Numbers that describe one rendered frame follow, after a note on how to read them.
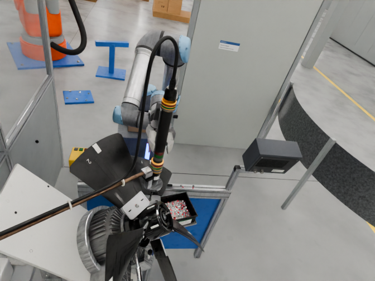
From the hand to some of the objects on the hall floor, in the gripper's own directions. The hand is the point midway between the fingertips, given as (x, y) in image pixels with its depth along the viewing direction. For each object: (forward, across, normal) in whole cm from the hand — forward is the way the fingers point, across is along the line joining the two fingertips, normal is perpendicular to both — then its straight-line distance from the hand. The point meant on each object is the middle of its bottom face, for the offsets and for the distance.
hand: (160, 148), depth 81 cm
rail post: (-41, -52, -150) cm, 164 cm away
